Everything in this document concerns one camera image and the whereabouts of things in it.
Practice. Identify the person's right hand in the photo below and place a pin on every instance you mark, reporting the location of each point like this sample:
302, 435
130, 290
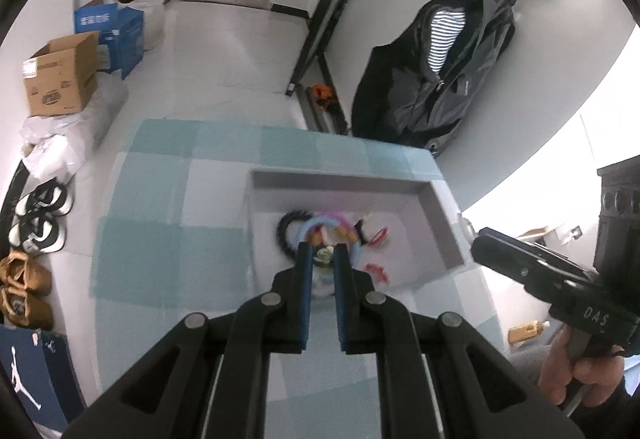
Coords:
557, 369

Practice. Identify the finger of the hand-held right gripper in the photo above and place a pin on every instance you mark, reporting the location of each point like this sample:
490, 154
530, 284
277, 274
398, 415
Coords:
520, 246
505, 266

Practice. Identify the striped shirt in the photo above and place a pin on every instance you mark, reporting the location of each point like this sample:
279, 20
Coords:
442, 39

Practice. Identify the blue cardboard box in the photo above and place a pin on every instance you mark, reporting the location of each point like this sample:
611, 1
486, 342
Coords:
125, 44
92, 16

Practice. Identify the navy shoe box white figure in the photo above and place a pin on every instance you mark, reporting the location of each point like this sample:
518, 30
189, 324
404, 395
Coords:
50, 369

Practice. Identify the small white figure charm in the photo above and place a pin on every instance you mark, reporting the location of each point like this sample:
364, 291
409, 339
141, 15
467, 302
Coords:
324, 255

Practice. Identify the black jacket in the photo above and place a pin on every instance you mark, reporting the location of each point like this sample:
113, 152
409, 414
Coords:
425, 94

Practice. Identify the brown cardboard box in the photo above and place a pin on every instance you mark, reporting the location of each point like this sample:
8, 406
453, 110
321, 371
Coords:
60, 89

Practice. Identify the white plastic sack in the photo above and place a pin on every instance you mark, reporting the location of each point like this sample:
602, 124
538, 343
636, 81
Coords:
152, 19

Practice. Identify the white pin badge red rim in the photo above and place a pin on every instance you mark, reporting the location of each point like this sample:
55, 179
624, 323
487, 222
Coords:
372, 234

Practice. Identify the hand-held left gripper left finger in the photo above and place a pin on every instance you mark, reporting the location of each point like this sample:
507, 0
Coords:
302, 299

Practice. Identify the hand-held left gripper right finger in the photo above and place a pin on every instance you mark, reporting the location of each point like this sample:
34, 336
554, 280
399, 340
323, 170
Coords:
342, 299

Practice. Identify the brown shoe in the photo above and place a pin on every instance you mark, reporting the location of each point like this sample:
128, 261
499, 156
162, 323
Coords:
25, 311
25, 271

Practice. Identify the grey cardboard box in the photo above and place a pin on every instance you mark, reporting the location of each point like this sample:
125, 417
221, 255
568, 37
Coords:
435, 219

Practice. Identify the white plastic bags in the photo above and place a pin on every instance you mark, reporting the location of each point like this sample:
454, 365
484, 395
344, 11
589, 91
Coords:
55, 149

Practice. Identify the black white sneaker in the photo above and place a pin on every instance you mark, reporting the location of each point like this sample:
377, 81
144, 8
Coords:
37, 236
42, 201

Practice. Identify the orange black tool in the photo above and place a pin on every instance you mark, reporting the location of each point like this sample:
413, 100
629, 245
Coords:
322, 96

